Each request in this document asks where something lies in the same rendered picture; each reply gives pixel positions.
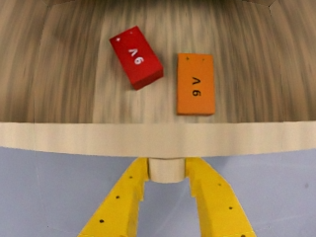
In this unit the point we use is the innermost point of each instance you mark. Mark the red 9v battery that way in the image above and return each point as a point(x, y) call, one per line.
point(137, 58)

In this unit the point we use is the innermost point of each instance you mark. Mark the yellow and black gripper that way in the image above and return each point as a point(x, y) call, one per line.
point(219, 211)

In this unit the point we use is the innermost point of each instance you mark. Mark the light wood drawer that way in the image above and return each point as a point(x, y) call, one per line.
point(59, 71)

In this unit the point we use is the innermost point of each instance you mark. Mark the orange 9v battery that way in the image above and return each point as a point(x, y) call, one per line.
point(195, 85)

